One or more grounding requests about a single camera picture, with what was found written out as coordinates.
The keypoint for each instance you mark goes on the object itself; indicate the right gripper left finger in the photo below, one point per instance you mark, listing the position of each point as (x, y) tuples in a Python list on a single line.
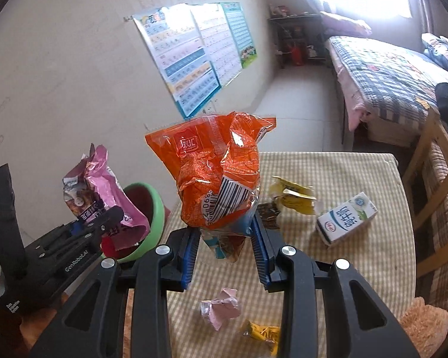
[(91, 322)]

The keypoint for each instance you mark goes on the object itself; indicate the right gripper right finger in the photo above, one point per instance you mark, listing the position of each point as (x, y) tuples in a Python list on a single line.
[(263, 249)]

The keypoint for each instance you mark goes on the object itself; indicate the small yellow wrapper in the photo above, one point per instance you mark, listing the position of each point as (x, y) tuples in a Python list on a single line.
[(269, 335)]

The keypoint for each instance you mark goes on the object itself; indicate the pink snack bag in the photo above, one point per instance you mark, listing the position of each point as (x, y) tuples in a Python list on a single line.
[(91, 188)]

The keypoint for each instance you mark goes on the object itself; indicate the white milk carton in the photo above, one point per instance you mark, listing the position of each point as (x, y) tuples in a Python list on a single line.
[(340, 222)]

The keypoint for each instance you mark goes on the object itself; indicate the small pink wrapper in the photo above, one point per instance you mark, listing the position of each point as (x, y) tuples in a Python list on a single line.
[(224, 307)]

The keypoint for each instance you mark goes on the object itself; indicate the large yellow snack bag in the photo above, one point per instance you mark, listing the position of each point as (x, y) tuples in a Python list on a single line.
[(292, 196)]

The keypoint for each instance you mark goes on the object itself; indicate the dark brown wrapper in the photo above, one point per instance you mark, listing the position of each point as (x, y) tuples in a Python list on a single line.
[(269, 213)]

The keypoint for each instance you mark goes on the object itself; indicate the light blue snack wrapper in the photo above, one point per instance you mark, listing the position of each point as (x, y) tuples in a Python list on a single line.
[(224, 245)]

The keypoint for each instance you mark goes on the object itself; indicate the orange sausage bag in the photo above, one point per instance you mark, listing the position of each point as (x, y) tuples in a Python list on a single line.
[(215, 162)]

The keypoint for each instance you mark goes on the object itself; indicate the orange plush cushion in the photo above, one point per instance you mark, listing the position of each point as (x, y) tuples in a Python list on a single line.
[(426, 326)]

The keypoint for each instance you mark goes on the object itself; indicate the red bin with green rim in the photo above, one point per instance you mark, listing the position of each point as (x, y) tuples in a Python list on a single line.
[(143, 222)]

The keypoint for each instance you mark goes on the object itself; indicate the yellow checkered table cloth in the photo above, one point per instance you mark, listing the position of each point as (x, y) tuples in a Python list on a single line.
[(382, 252)]

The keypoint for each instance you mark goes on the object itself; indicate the wooden chair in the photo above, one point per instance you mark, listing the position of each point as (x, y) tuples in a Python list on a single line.
[(433, 132)]

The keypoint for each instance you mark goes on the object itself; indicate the bed with plaid quilt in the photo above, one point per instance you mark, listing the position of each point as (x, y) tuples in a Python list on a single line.
[(386, 87)]

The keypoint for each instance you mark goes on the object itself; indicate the blue floral pillow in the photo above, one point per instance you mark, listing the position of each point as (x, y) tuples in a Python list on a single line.
[(436, 49)]

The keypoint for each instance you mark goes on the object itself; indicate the black metal shelf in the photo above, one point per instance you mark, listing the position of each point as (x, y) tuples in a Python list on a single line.
[(305, 29)]

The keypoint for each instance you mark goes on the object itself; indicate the purple pillow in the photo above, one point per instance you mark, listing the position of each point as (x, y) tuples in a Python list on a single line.
[(336, 25)]

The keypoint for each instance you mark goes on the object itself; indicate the white wall socket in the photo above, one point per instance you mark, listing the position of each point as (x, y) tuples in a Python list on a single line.
[(209, 108)]

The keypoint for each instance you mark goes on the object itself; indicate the blue pinyin wall poster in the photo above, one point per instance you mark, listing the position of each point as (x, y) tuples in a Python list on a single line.
[(177, 48)]

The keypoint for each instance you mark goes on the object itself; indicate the green chart wall poster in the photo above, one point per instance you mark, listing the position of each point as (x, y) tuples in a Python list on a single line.
[(240, 32)]

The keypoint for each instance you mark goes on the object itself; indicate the white chart wall poster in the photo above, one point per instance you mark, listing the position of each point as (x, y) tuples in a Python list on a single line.
[(218, 41)]

